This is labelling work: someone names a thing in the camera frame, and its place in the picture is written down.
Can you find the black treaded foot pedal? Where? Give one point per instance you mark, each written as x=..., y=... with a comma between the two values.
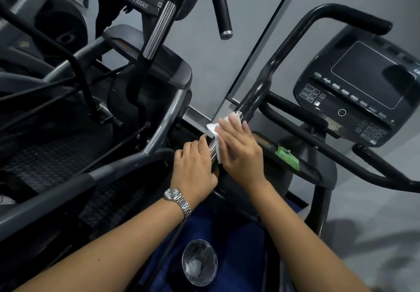
x=49, y=160

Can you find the black elliptical machine body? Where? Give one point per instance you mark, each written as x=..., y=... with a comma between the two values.
x=315, y=172

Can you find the person's right middle finger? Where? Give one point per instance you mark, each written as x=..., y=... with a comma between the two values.
x=233, y=127

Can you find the person's right hand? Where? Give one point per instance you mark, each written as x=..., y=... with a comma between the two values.
x=241, y=157

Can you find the blue trousers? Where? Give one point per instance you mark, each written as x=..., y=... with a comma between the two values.
x=236, y=236

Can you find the crumpled white paper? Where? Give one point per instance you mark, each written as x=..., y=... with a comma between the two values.
x=193, y=267

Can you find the person's left forearm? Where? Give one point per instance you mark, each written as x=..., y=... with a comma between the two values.
x=124, y=252

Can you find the white wipe cloth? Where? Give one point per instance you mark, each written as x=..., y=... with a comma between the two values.
x=213, y=129

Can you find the grey machine side rail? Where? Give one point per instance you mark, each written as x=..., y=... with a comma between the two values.
x=49, y=200

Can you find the person's right forearm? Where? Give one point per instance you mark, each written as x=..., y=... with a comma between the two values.
x=295, y=236

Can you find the green tape piece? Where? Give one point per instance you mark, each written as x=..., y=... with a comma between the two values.
x=287, y=157

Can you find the person's right little finger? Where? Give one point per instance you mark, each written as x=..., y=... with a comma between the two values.
x=247, y=132

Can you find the black machine console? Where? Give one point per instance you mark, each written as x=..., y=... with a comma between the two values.
x=357, y=82

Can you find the person's left hand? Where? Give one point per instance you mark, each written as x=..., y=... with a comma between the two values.
x=192, y=170

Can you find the silver metal wristwatch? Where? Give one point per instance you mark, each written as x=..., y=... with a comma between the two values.
x=179, y=201

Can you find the large wall mirror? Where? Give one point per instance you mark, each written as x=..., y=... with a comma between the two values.
x=203, y=55

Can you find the black mesh waste bin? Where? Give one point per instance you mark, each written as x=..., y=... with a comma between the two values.
x=210, y=268

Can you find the person's left fingers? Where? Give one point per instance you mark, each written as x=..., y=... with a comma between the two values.
x=200, y=147

